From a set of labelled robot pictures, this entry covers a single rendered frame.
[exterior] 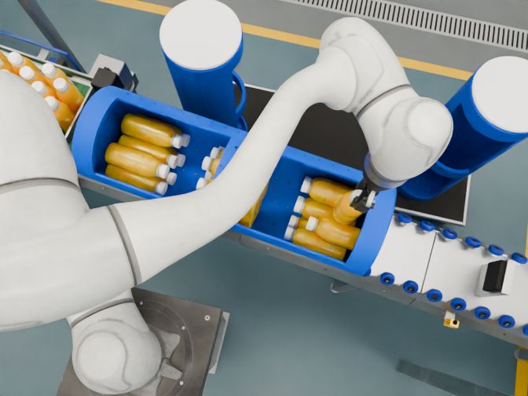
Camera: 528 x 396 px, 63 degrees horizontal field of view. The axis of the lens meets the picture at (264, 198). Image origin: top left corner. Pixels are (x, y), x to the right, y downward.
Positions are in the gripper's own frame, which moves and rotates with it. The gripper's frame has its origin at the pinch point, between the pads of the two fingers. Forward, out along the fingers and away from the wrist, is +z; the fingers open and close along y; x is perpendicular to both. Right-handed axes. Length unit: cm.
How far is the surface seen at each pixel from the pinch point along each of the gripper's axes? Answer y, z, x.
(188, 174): -1, 37, 50
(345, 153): 59, 118, -2
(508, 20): 187, 133, -73
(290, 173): 9.8, 32.0, 18.6
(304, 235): -9.0, 24.4, 8.4
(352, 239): -6.5, 19.2, -4.1
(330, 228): -5.7, 19.0, 2.5
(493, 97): 57, 29, -36
